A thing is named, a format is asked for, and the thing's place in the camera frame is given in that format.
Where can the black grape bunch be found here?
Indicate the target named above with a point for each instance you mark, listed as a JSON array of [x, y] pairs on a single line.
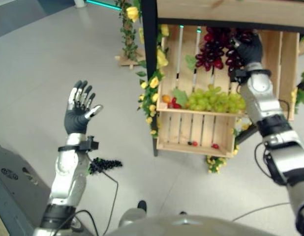
[[102, 164]]

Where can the flower vine wooden stand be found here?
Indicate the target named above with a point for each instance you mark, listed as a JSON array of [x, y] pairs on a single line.
[[130, 32]]

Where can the black frame wooden shelf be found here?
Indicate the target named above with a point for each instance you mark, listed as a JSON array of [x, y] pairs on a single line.
[[181, 14]]

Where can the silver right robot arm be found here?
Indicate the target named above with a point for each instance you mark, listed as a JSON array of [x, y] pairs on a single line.
[[277, 127]]

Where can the green grape bunch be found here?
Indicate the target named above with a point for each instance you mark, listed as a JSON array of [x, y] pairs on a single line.
[[213, 100]]

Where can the dark red grape bunch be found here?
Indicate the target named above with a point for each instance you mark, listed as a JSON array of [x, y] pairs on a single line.
[[213, 50]]

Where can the grey equipment case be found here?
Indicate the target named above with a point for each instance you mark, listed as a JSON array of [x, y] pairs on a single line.
[[15, 189]]

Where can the silver robot torso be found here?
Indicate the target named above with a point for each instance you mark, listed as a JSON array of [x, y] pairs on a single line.
[[198, 226]]

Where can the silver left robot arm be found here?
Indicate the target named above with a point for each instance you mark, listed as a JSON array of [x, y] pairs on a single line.
[[66, 177]]

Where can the large wooden crate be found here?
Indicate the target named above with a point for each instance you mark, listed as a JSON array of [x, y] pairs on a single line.
[[216, 71]]

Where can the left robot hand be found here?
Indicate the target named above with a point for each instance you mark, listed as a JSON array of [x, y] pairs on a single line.
[[74, 120]]

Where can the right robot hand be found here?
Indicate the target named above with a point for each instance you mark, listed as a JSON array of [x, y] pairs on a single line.
[[251, 52]]

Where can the red small fruits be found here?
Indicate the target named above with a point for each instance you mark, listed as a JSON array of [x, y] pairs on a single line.
[[175, 104]]

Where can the yellow flower garland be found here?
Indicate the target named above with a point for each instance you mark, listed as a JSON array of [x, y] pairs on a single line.
[[154, 91]]

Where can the green leafy plant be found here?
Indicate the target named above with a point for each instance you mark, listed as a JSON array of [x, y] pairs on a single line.
[[303, 88]]

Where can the orange small fruit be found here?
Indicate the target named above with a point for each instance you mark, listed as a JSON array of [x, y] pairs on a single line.
[[166, 98]]

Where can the red cherry tomato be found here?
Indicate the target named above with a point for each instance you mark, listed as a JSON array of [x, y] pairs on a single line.
[[195, 143], [215, 146]]

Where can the green vine leaf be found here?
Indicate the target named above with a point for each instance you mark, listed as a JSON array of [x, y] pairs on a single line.
[[180, 96]]

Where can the silver robot leg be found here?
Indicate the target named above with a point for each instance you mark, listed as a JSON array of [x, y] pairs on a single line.
[[133, 215]]

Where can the small wooden crate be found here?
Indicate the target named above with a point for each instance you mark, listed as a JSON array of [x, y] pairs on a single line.
[[195, 134]]

